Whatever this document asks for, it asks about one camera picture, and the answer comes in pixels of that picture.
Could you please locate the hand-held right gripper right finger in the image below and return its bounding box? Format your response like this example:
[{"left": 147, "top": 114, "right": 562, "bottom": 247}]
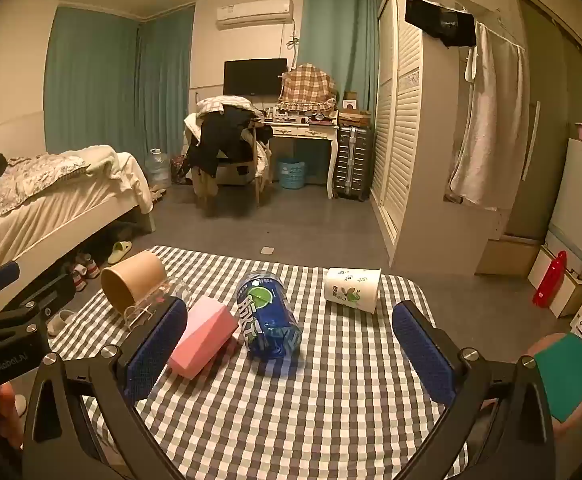
[{"left": 391, "top": 301, "right": 556, "bottom": 480}]

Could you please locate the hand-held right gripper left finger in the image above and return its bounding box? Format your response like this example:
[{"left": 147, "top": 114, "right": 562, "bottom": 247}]
[{"left": 22, "top": 296, "right": 192, "bottom": 480}]

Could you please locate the clear plastic cup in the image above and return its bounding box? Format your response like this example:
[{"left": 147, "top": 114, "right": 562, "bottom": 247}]
[{"left": 123, "top": 276, "right": 194, "bottom": 332}]

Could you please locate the brown paper cup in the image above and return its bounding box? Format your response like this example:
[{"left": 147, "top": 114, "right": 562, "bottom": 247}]
[{"left": 101, "top": 251, "right": 168, "bottom": 313}]

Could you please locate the white printed cup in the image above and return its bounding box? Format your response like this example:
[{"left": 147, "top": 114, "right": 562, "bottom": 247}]
[{"left": 324, "top": 267, "right": 382, "bottom": 315}]

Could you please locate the person's left hand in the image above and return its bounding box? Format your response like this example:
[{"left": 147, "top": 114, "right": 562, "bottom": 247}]
[{"left": 0, "top": 382, "right": 24, "bottom": 450}]

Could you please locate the white slipper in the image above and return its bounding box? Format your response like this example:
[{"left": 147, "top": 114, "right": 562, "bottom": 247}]
[{"left": 46, "top": 309, "right": 78, "bottom": 337}]

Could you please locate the pair of sneakers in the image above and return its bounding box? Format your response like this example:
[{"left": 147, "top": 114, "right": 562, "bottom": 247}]
[{"left": 61, "top": 252, "right": 102, "bottom": 292}]

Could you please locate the pink block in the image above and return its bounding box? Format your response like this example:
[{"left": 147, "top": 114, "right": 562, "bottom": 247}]
[{"left": 167, "top": 296, "right": 240, "bottom": 380}]

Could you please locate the bed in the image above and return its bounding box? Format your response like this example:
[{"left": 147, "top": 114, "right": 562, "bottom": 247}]
[{"left": 0, "top": 145, "right": 156, "bottom": 321}]

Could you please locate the green slipper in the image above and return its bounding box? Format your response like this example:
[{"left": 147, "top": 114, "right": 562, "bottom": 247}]
[{"left": 107, "top": 240, "right": 133, "bottom": 265}]

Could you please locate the floral quilt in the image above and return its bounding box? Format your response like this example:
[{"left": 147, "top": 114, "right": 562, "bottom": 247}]
[{"left": 0, "top": 154, "right": 92, "bottom": 235}]

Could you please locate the grey checkered tablecloth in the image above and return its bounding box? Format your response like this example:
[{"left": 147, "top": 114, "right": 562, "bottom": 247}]
[{"left": 48, "top": 245, "right": 469, "bottom": 480}]

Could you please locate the blue drink can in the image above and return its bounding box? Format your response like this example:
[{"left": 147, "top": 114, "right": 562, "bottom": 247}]
[{"left": 235, "top": 270, "right": 302, "bottom": 361}]

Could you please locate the red bottle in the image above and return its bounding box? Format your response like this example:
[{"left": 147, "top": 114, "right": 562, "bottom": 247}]
[{"left": 532, "top": 250, "right": 568, "bottom": 308}]

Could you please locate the green cushion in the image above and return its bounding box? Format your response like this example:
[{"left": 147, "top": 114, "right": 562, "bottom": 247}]
[{"left": 533, "top": 334, "right": 582, "bottom": 424}]

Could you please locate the large water jug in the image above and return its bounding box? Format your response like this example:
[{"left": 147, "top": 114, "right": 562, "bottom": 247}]
[{"left": 146, "top": 148, "right": 172, "bottom": 189}]

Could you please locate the white storage box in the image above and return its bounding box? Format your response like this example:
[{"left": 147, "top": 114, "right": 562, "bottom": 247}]
[{"left": 527, "top": 245, "right": 582, "bottom": 319}]

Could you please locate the pink stool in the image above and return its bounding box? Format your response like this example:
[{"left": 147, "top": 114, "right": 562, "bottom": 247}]
[{"left": 478, "top": 331, "right": 582, "bottom": 461}]

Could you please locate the grey suitcase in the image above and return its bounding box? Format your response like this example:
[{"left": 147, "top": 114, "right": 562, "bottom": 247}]
[{"left": 333, "top": 125, "right": 374, "bottom": 203}]

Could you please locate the wooden chair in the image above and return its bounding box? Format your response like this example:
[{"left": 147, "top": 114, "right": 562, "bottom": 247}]
[{"left": 183, "top": 110, "right": 274, "bottom": 217}]

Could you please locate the white louvred wardrobe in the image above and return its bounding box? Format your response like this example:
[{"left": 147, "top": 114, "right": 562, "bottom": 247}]
[{"left": 369, "top": 0, "right": 502, "bottom": 272}]

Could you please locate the small white fridge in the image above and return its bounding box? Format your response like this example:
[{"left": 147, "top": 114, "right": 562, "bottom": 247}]
[{"left": 545, "top": 137, "right": 582, "bottom": 282}]

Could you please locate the wide teal curtain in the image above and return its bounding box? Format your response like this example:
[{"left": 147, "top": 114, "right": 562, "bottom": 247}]
[{"left": 44, "top": 4, "right": 196, "bottom": 161}]

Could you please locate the blue waste basket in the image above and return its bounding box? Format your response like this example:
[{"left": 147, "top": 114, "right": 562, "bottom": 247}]
[{"left": 277, "top": 158, "right": 306, "bottom": 190}]

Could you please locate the dark clothes pile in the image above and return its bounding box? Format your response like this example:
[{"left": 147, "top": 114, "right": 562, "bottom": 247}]
[{"left": 186, "top": 95, "right": 273, "bottom": 179}]

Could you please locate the white hanging garment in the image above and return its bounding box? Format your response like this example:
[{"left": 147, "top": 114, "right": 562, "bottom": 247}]
[{"left": 447, "top": 22, "right": 528, "bottom": 212}]

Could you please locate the cardboard box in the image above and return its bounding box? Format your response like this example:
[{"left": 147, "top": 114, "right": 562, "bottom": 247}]
[{"left": 338, "top": 110, "right": 372, "bottom": 129}]

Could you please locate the white desk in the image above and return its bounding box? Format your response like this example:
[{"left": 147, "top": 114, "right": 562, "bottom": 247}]
[{"left": 263, "top": 110, "right": 342, "bottom": 200}]

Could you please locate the door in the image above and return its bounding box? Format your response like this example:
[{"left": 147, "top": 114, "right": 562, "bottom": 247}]
[{"left": 507, "top": 0, "right": 582, "bottom": 242}]

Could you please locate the plaid cloth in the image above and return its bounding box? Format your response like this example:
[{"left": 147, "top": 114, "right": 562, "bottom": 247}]
[{"left": 277, "top": 63, "right": 340, "bottom": 112}]

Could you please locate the black monitor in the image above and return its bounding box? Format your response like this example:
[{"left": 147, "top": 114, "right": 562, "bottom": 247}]
[{"left": 223, "top": 58, "right": 288, "bottom": 97}]

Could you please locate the narrow teal curtain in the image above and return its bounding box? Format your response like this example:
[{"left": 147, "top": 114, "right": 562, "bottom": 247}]
[{"left": 298, "top": 0, "right": 384, "bottom": 113}]

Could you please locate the black hanging bag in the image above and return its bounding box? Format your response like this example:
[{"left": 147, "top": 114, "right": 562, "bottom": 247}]
[{"left": 404, "top": 0, "right": 477, "bottom": 49}]

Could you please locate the white air conditioner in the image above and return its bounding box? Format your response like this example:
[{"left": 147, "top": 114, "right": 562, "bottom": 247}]
[{"left": 215, "top": 0, "right": 294, "bottom": 31}]

